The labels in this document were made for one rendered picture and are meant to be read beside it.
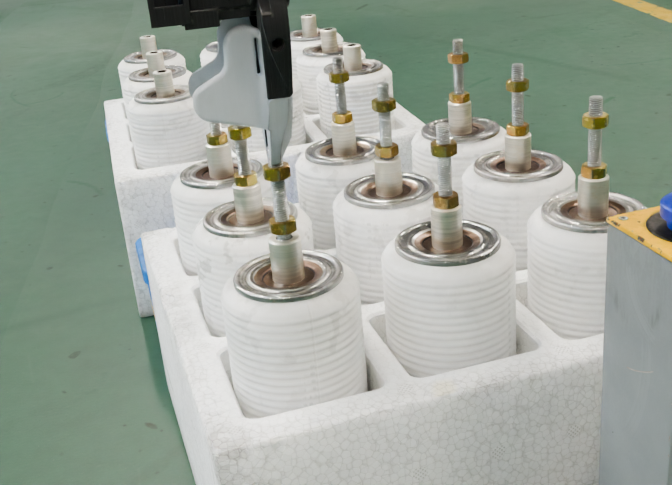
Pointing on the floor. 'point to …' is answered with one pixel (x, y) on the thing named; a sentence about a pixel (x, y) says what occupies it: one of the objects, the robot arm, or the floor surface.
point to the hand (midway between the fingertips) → (282, 139)
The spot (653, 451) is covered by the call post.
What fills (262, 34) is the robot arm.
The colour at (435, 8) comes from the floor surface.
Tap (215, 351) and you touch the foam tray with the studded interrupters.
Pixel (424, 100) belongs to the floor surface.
